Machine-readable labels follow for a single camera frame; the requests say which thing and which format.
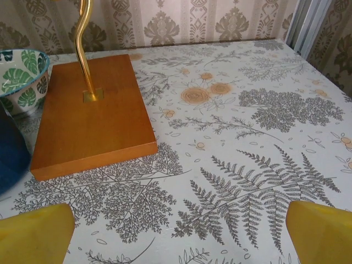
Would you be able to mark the green leaf print bowl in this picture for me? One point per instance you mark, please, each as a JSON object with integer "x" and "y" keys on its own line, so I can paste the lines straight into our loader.
{"x": 24, "y": 79}

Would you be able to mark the brown wooden rack base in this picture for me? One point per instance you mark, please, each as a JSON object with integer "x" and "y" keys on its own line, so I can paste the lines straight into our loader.
{"x": 90, "y": 132}

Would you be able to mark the aluminium frame post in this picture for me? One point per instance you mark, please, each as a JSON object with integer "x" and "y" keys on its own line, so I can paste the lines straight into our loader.
{"x": 308, "y": 24}

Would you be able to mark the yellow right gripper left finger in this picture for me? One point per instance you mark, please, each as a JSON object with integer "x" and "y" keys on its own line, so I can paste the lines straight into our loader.
{"x": 33, "y": 236}

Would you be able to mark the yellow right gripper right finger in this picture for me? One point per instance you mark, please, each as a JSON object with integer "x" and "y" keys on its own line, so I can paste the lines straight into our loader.
{"x": 321, "y": 236}

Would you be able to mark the floral print table cover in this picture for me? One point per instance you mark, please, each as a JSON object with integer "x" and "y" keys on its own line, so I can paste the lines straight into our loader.
{"x": 220, "y": 137}

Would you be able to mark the dark blue mug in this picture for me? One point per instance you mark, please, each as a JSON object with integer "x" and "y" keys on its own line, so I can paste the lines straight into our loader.
{"x": 11, "y": 154}

